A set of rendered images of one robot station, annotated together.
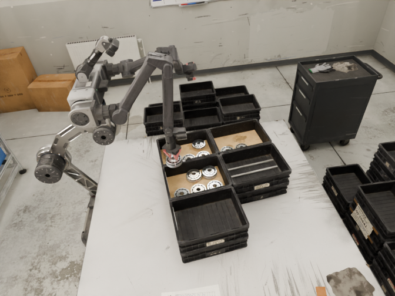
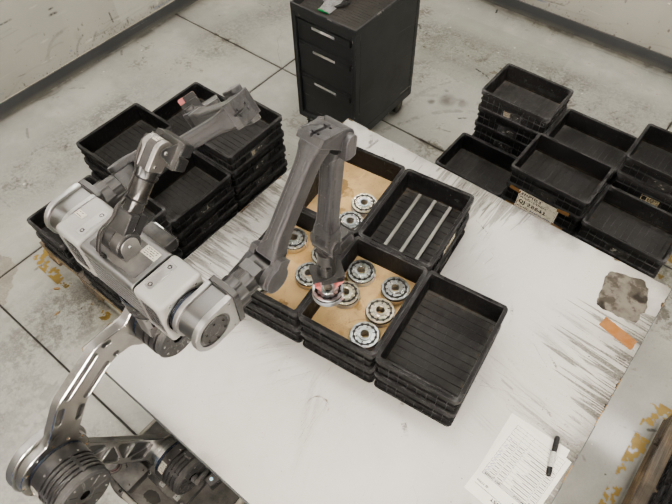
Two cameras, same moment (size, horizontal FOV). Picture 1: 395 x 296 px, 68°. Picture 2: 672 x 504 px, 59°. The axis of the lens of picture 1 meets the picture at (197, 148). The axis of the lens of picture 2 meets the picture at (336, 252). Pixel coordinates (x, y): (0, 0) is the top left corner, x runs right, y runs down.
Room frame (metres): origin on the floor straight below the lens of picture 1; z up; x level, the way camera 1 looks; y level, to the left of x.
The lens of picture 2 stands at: (0.61, 0.88, 2.66)
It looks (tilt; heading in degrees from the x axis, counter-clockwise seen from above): 54 degrees down; 313
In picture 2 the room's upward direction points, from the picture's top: 2 degrees counter-clockwise
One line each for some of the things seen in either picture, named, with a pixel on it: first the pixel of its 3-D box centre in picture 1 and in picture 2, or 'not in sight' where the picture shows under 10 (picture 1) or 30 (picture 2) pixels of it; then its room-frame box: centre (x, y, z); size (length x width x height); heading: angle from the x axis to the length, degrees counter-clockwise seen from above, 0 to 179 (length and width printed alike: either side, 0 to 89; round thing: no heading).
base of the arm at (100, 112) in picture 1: (102, 112); (236, 289); (1.31, 0.49, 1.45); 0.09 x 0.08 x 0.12; 3
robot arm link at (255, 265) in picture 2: (117, 113); (258, 272); (1.32, 0.41, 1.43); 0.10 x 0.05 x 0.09; 93
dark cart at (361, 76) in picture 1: (325, 106); (356, 61); (2.56, -1.43, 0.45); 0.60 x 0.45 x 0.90; 93
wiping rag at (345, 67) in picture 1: (345, 66); not in sight; (2.61, -1.54, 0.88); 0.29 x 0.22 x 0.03; 93
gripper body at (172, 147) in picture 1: (171, 144); (326, 267); (1.33, 0.16, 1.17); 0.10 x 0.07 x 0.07; 55
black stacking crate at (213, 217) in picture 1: (208, 218); (441, 340); (0.99, -0.02, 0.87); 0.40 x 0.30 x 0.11; 100
